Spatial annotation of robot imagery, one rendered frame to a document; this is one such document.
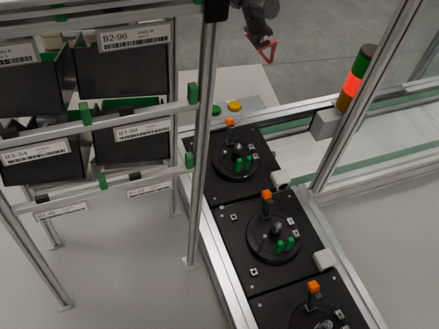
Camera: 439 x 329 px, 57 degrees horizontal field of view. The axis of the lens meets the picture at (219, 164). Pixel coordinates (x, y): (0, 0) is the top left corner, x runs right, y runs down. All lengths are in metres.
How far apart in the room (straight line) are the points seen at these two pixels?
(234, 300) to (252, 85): 0.86
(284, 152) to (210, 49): 0.80
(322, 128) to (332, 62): 2.30
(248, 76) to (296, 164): 0.48
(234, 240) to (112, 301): 0.34
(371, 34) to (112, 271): 3.05
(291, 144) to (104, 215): 0.61
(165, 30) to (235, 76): 1.11
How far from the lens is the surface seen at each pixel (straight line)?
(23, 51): 0.48
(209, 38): 0.52
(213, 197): 1.09
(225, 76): 1.58
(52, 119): 0.91
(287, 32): 3.42
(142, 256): 1.13
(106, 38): 0.48
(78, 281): 1.12
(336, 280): 1.05
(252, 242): 1.01
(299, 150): 1.31
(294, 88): 2.92
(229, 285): 1.00
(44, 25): 0.47
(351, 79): 0.90
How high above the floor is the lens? 1.89
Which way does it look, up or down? 53 degrees down
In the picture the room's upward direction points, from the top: 9 degrees clockwise
